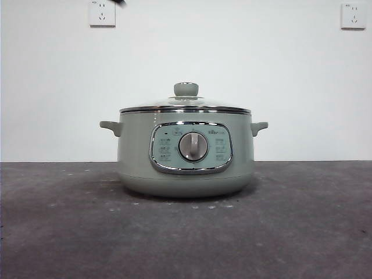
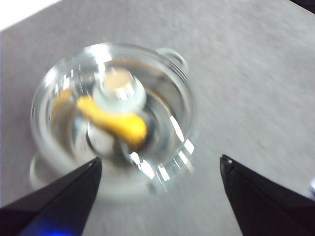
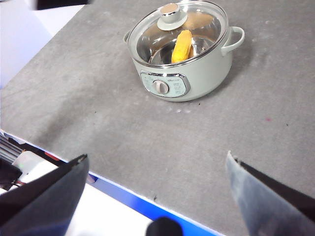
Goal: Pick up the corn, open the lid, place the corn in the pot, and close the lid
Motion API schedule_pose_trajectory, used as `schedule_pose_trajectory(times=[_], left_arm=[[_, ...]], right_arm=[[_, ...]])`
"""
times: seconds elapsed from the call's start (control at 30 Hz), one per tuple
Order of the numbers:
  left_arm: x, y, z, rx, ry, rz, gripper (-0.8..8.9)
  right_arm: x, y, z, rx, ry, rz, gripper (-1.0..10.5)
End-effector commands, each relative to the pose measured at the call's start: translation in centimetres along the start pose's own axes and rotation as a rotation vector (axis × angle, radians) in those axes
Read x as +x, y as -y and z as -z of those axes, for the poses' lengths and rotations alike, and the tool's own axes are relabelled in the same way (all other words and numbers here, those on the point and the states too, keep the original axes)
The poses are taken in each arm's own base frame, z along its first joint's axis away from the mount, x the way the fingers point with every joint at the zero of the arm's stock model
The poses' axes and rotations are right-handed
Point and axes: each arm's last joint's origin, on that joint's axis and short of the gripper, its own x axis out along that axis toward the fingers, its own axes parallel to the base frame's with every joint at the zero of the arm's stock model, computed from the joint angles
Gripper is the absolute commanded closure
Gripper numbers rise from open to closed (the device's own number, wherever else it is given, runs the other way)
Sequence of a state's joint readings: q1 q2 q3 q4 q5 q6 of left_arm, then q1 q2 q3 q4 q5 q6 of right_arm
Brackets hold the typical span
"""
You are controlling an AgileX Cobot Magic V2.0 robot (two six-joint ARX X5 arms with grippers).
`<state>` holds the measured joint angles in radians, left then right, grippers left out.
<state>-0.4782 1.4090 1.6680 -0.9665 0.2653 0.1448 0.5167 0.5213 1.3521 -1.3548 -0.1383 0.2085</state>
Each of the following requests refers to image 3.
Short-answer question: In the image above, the yellow corn cob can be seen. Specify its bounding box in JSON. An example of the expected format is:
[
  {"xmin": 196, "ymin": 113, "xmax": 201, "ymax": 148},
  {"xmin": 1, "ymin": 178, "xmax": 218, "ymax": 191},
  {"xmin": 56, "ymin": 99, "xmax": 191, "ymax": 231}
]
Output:
[{"xmin": 171, "ymin": 29, "xmax": 195, "ymax": 63}]

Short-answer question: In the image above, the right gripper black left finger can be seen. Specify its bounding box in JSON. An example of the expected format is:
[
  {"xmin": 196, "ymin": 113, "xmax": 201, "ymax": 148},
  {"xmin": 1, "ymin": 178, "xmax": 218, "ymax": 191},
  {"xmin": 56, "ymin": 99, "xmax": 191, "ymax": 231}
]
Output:
[{"xmin": 0, "ymin": 153, "xmax": 90, "ymax": 236}]

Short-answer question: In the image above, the black rounded camera device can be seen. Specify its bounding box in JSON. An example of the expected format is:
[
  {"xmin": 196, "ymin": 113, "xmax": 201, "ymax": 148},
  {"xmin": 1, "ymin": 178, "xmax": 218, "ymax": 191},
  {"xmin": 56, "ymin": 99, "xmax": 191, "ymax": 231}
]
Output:
[{"xmin": 146, "ymin": 216, "xmax": 183, "ymax": 236}]

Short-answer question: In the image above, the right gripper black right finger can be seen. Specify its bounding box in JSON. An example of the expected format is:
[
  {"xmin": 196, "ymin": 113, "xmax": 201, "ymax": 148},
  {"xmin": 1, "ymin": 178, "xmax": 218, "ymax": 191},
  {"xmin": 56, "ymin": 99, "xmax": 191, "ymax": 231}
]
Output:
[{"xmin": 225, "ymin": 150, "xmax": 315, "ymax": 236}]

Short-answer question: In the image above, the black box-shaped object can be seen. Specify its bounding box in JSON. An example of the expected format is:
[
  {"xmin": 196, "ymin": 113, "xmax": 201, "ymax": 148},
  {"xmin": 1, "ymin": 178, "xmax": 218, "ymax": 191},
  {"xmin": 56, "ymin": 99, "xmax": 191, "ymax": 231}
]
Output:
[{"xmin": 29, "ymin": 0, "xmax": 95, "ymax": 11}]

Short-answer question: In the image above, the pale green electric pot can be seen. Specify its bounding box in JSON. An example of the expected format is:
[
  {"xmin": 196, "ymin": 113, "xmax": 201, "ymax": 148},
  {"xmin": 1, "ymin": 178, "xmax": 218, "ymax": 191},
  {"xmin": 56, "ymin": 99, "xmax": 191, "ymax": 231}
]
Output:
[{"xmin": 123, "ymin": 0, "xmax": 246, "ymax": 101}]

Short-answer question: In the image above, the glass lid with green knob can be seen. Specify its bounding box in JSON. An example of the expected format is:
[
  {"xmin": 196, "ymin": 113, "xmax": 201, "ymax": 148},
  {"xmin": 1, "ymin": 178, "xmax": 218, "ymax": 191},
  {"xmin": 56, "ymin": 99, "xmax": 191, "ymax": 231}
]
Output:
[{"xmin": 127, "ymin": 0, "xmax": 229, "ymax": 68}]

